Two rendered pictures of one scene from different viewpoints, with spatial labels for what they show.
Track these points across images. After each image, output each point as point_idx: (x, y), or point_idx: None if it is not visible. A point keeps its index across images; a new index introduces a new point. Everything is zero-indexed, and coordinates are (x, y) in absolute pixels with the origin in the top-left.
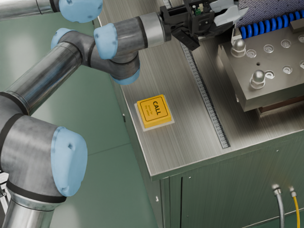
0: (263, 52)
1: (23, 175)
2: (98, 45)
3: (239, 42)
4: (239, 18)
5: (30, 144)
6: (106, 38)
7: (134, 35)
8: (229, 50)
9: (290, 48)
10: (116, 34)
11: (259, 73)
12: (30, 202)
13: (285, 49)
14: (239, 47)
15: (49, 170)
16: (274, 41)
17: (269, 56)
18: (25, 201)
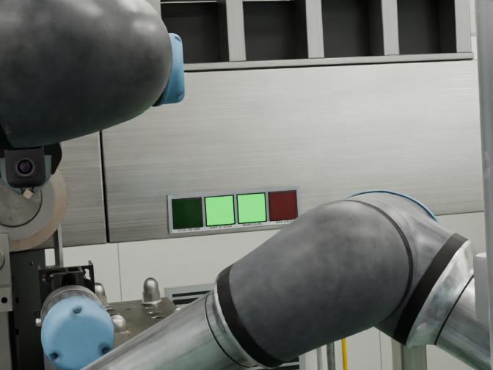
0: (129, 336)
1: (430, 223)
2: (95, 315)
3: (119, 315)
4: None
5: (374, 196)
6: (89, 303)
7: (92, 297)
8: (112, 349)
9: (129, 327)
10: (86, 297)
11: (181, 307)
12: (474, 248)
13: (130, 329)
14: (124, 321)
15: (417, 205)
16: None
17: (138, 334)
18: (473, 249)
